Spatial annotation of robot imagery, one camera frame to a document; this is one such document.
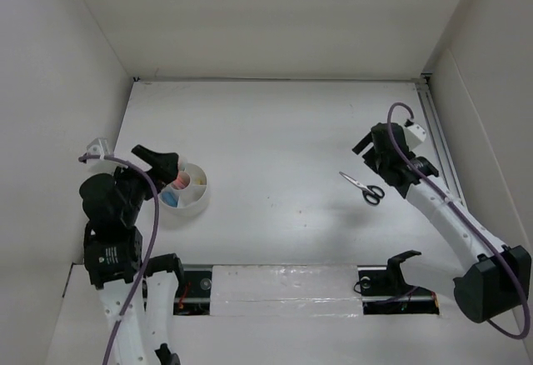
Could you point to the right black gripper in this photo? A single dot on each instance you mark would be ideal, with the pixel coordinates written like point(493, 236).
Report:
point(369, 157)

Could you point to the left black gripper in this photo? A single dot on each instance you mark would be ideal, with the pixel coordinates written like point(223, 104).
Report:
point(164, 164)

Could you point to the brown orange marker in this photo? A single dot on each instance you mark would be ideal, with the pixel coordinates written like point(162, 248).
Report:
point(182, 181)

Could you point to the blue correction tape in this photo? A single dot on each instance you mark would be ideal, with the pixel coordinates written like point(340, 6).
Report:
point(170, 199)

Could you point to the orange highlighter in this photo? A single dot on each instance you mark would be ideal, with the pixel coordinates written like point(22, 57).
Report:
point(182, 164)

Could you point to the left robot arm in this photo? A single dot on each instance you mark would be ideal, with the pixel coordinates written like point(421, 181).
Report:
point(136, 289)

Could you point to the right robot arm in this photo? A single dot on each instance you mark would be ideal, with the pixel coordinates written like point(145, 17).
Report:
point(488, 276)

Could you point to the white divided round container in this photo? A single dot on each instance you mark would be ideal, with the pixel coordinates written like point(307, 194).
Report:
point(193, 199)

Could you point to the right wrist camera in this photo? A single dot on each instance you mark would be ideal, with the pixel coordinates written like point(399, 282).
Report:
point(414, 134)

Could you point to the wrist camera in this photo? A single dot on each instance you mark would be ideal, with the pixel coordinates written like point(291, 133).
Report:
point(96, 152)
point(414, 134)

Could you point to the black handled scissors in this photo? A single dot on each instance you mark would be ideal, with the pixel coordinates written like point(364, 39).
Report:
point(371, 194)

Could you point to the aluminium rail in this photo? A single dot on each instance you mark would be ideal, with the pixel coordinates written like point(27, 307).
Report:
point(445, 152)

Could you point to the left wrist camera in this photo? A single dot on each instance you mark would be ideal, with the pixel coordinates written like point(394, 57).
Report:
point(96, 152)

